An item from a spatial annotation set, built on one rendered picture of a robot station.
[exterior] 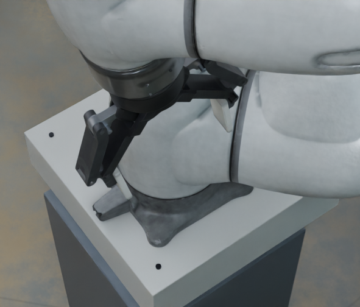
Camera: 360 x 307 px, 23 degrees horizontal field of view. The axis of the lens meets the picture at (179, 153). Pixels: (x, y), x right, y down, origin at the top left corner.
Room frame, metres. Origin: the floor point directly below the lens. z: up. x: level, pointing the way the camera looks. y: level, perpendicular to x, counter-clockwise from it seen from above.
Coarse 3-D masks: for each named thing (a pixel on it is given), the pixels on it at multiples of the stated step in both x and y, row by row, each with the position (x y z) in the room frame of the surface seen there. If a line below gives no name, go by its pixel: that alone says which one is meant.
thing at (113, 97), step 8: (184, 72) 0.54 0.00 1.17; (176, 80) 0.52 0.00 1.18; (184, 80) 0.56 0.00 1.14; (168, 88) 0.51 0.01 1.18; (176, 88) 0.52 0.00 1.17; (112, 96) 0.52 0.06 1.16; (152, 96) 0.50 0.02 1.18; (160, 96) 0.51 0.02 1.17; (168, 96) 0.51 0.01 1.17; (176, 96) 0.52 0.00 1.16; (112, 104) 0.53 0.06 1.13; (120, 104) 0.51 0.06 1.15; (128, 104) 0.51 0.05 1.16; (136, 104) 0.50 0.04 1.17; (144, 104) 0.50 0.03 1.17; (152, 104) 0.51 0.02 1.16; (160, 104) 0.51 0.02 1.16; (168, 104) 0.55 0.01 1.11; (120, 112) 0.52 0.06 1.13; (128, 112) 0.52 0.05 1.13; (136, 112) 0.51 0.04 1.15; (144, 112) 0.51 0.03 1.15; (128, 120) 0.52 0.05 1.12
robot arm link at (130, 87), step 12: (156, 60) 0.49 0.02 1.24; (168, 60) 0.50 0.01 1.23; (180, 60) 0.52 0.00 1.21; (96, 72) 0.50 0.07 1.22; (108, 72) 0.49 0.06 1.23; (120, 72) 0.48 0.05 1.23; (132, 72) 0.48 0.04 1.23; (144, 72) 0.49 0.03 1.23; (156, 72) 0.49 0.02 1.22; (168, 72) 0.50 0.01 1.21; (108, 84) 0.49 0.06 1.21; (120, 84) 0.49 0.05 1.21; (132, 84) 0.49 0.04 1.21; (144, 84) 0.49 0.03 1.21; (156, 84) 0.50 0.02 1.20; (168, 84) 0.51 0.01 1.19; (120, 96) 0.50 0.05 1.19; (132, 96) 0.49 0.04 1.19; (144, 96) 0.49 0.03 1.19
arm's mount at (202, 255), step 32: (96, 96) 0.90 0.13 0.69; (32, 128) 0.84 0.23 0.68; (64, 128) 0.84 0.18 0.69; (32, 160) 0.83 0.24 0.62; (64, 160) 0.78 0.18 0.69; (64, 192) 0.74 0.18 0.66; (96, 192) 0.72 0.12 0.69; (256, 192) 0.71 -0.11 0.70; (96, 224) 0.66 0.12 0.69; (128, 224) 0.66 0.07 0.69; (192, 224) 0.66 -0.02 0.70; (224, 224) 0.66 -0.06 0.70; (256, 224) 0.66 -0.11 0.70; (288, 224) 0.69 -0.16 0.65; (128, 256) 0.61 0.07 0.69; (160, 256) 0.61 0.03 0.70; (192, 256) 0.61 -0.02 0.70; (224, 256) 0.62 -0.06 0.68; (256, 256) 0.66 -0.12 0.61; (128, 288) 0.60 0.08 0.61; (160, 288) 0.56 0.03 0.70; (192, 288) 0.59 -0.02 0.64
